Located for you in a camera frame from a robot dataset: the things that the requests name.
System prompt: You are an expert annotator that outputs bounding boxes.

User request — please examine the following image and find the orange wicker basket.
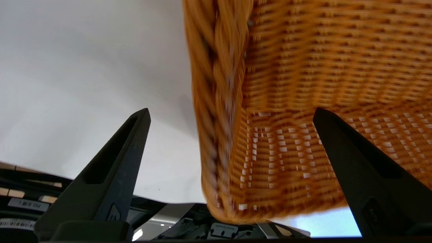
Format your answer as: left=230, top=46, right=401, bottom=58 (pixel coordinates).
left=182, top=0, right=432, bottom=225

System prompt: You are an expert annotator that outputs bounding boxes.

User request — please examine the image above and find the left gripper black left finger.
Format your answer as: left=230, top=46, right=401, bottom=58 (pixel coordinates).
left=34, top=108, right=151, bottom=241

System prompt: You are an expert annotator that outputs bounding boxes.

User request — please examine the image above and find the black robot chassis with labels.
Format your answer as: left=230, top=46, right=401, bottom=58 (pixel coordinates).
left=0, top=161, right=311, bottom=241

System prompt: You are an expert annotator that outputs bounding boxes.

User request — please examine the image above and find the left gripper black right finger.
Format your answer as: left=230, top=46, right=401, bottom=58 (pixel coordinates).
left=313, top=107, right=432, bottom=237

